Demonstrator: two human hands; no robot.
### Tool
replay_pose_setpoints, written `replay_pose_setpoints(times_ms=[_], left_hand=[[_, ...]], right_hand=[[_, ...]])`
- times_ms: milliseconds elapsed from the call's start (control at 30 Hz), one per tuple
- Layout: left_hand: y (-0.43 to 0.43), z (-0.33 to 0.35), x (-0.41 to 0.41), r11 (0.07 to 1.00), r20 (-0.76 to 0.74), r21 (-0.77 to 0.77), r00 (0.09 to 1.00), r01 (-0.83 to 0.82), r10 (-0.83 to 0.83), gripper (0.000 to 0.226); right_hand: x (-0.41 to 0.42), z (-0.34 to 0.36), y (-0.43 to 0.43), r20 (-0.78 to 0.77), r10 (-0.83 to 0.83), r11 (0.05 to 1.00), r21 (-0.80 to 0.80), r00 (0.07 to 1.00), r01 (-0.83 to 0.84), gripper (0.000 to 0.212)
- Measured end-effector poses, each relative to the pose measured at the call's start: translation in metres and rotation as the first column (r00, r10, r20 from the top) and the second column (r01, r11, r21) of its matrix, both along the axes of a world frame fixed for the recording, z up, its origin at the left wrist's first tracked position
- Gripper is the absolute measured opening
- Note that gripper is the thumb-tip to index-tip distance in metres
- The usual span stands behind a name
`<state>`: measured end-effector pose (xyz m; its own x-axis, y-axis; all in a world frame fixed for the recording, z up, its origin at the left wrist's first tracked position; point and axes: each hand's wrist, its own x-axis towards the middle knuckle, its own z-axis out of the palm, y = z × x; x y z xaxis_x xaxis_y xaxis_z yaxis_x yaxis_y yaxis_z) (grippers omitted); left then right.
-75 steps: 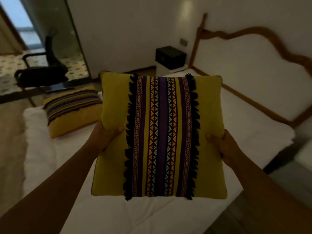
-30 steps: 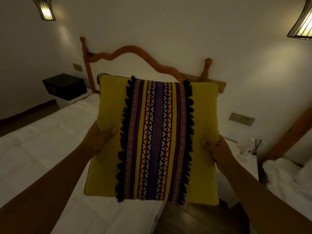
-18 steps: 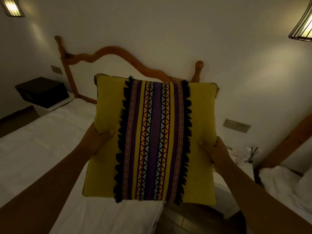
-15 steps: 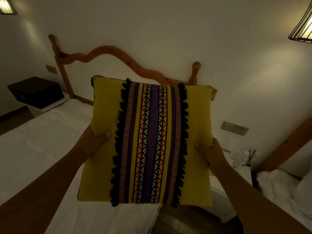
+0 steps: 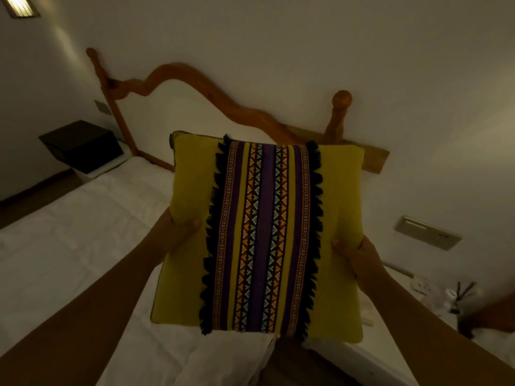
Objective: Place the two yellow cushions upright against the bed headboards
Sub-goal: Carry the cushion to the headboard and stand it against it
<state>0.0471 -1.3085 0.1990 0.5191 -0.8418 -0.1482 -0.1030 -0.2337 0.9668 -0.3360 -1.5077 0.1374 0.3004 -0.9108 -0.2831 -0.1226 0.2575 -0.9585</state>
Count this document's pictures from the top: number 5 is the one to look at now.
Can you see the person's left forearm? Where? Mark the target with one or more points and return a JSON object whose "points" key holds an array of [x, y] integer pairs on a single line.
{"points": [[80, 329]]}

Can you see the ceiling light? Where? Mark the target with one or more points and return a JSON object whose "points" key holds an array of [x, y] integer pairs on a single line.
{"points": [[18, 5]]}

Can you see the person's right hand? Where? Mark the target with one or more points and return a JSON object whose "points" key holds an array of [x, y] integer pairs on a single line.
{"points": [[364, 265]]}

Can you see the person's left hand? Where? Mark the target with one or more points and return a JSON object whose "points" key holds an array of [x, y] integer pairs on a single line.
{"points": [[173, 233]]}

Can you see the person's light trousers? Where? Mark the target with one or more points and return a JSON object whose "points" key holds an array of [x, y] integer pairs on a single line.
{"points": [[297, 365]]}

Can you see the black cube nightstand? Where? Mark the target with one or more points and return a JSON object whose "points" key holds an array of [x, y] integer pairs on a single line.
{"points": [[80, 146]]}

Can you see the white quilted bed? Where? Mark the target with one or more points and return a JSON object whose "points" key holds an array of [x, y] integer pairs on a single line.
{"points": [[80, 237]]}

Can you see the wooden curved headboard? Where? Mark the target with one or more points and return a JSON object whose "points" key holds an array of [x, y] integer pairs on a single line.
{"points": [[209, 92]]}

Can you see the black reed diffuser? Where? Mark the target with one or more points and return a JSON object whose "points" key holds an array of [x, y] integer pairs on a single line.
{"points": [[462, 297]]}

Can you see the person's right forearm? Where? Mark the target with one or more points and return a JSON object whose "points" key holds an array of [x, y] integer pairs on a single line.
{"points": [[434, 345]]}

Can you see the yellow embroidered cushion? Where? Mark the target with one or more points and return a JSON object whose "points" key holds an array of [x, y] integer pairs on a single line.
{"points": [[261, 237]]}

